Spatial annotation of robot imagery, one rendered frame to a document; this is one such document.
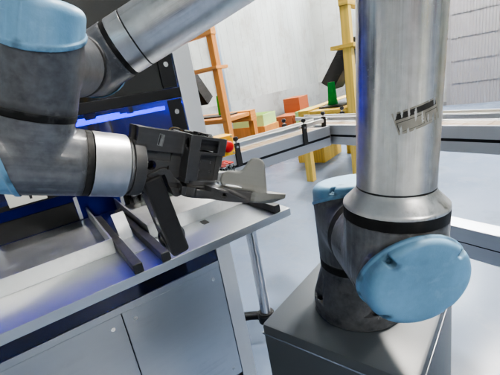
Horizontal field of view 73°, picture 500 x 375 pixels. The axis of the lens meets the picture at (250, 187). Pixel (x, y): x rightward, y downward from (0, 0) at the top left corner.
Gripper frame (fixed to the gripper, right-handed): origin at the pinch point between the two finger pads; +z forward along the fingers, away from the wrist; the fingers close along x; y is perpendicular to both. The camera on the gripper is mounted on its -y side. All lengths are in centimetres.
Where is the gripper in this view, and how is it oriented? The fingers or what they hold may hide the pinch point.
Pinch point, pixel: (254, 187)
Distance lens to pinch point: 53.2
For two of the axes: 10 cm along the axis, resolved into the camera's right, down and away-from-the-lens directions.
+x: -5.7, -2.4, 7.8
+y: 1.7, -9.7, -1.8
